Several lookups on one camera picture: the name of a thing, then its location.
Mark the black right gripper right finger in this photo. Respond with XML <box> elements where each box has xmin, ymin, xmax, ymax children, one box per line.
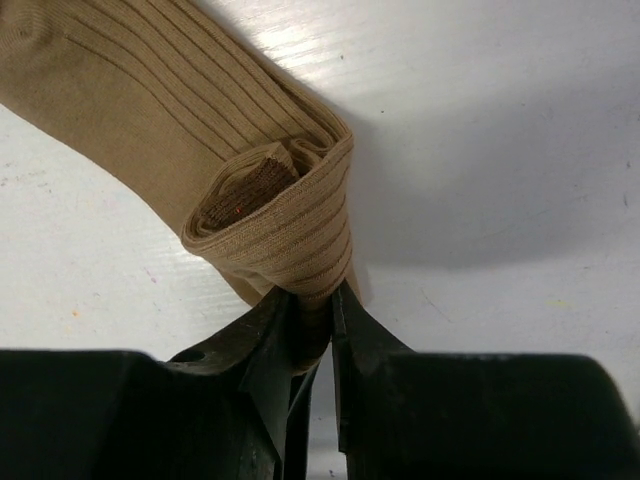
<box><xmin>331</xmin><ymin>285</ymin><xmax>639</xmax><ymax>479</ymax></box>

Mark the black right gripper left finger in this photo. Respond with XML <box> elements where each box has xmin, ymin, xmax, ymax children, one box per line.
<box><xmin>1</xmin><ymin>289</ymin><xmax>314</xmax><ymax>479</ymax></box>

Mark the tan ribbed sock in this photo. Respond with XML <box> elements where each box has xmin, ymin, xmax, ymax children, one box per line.
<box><xmin>1</xmin><ymin>1</ymin><xmax>354</xmax><ymax>373</ymax></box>

